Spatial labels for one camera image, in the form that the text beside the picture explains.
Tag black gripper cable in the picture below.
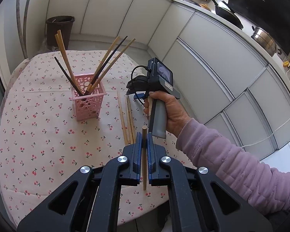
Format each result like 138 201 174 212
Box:
131 65 151 91

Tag person's right hand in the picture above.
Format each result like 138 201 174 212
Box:
143 90 192 138

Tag black wok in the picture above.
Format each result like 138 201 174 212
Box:
203 0 244 31

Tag steel pot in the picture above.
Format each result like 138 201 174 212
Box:
250 26 278 56

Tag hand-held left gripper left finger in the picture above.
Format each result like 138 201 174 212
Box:
17 132 143 232

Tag metal pipe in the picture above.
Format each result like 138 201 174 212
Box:
16 0 25 59
24 0 38 59

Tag white power cord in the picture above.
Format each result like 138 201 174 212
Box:
240 84 290 150

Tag pink perforated utensil holder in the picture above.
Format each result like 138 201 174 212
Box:
71 73 107 121

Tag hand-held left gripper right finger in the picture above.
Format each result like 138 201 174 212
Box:
147 132 273 232

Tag person's right forearm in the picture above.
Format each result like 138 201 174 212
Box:
176 118 290 220

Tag cherry print tablecloth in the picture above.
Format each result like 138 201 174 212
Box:
0 49 199 225

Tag brown trash bin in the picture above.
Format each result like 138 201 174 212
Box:
46 16 75 52

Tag white kitchen cabinets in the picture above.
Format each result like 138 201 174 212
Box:
48 0 290 165

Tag black range hood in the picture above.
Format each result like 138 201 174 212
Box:
228 0 290 55

